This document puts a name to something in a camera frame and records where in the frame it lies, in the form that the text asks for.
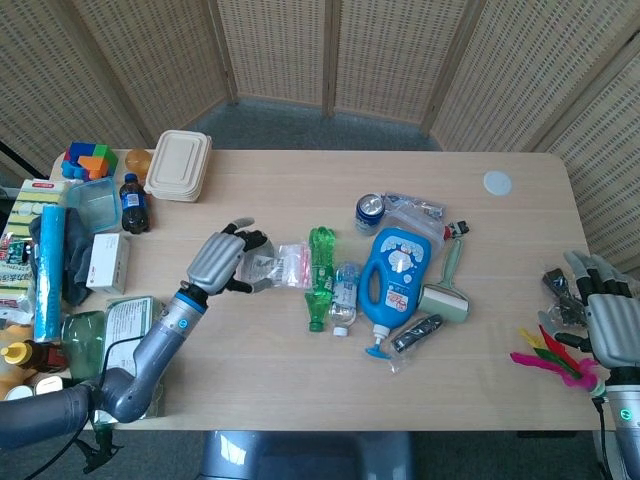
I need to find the green lint roller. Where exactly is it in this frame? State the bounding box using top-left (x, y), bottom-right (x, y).
top-left (416, 238), bottom-right (472, 322)

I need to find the grey cloth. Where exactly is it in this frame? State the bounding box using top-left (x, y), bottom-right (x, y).
top-left (28, 208), bottom-right (95, 307)

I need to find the blue detergent bottle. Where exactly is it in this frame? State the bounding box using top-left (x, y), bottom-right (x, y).
top-left (357, 227), bottom-right (433, 359)

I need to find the blue tin can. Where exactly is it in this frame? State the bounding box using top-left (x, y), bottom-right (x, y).
top-left (355, 193), bottom-right (386, 236)

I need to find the printed snack packet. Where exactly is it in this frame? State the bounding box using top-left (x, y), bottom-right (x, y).
top-left (0, 233), bottom-right (35, 307)

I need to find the small clear water bottle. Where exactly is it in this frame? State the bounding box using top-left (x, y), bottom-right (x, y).
top-left (328, 260), bottom-right (362, 337)

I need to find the black cable with clip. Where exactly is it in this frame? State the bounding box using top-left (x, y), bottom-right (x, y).
top-left (14, 339), bottom-right (146, 480)

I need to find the white round lid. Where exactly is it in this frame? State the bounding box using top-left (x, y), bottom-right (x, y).
top-left (482, 170), bottom-right (513, 196)

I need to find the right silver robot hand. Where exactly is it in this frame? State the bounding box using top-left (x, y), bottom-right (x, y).
top-left (537, 249), bottom-right (640, 372)

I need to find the sauce bottle yellow cap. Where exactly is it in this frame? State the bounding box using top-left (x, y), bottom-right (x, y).
top-left (0, 339), bottom-right (67, 374)

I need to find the orange translucent ball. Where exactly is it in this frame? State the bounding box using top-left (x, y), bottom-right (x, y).
top-left (124, 148), bottom-right (153, 177)

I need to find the small clear plastic bag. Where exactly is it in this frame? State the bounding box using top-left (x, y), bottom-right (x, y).
top-left (234, 241), bottom-right (312, 292)

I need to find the blue roll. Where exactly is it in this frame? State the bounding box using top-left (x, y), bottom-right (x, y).
top-left (32, 204), bottom-right (68, 344)

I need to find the woven folding screen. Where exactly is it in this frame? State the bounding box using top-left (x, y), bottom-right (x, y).
top-left (0, 0), bottom-right (640, 281)

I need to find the colourful block puzzle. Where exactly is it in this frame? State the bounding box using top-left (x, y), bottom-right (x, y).
top-left (61, 141), bottom-right (119, 182)

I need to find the large clear zip bag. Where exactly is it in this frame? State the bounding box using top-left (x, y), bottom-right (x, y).
top-left (382, 192), bottom-right (449, 261)

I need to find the black item in clear wrap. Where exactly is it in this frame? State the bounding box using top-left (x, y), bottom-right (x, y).
top-left (388, 313), bottom-right (445, 375)

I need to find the green plastic bottle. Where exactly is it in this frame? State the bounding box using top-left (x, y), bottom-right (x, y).
top-left (303, 226), bottom-right (337, 334)

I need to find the beige lidded food box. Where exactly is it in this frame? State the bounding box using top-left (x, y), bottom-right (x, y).
top-left (143, 129), bottom-right (213, 203)

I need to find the blue transparent plastic container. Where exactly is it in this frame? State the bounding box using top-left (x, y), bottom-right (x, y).
top-left (66, 177), bottom-right (124, 235)

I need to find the white cardboard box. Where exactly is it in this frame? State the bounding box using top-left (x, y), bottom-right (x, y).
top-left (85, 232), bottom-right (131, 295)

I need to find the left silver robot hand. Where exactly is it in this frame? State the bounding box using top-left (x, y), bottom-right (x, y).
top-left (185, 217), bottom-right (269, 296)

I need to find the yellow green sponge pack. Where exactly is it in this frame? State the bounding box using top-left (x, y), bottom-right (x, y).
top-left (8, 179), bottom-right (71, 239)

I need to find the green wrapped package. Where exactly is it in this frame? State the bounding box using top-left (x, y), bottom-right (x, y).
top-left (60, 295), bottom-right (169, 420)

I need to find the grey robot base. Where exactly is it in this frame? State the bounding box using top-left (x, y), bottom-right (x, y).
top-left (199, 430), bottom-right (416, 480)

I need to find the colourful feather shuttlecock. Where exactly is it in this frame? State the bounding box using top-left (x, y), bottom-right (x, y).
top-left (509, 325), bottom-right (604, 392)

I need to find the cola bottle blue label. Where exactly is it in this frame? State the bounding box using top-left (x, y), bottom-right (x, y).
top-left (118, 172), bottom-right (151, 235)

